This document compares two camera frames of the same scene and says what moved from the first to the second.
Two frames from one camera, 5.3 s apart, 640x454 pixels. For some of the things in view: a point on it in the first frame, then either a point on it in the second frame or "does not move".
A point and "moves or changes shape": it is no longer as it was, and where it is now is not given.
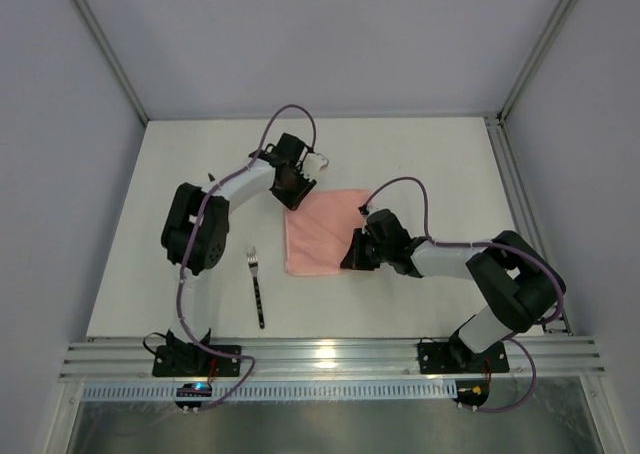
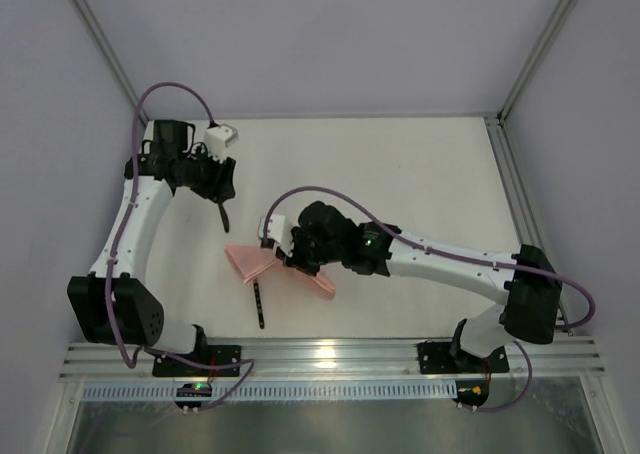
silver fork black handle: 253,263 does not move
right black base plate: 450,358 does not move
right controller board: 472,393 does not move
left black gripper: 293,186 → 220,189
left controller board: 195,389 does not move
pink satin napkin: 318,234 moves or changes shape
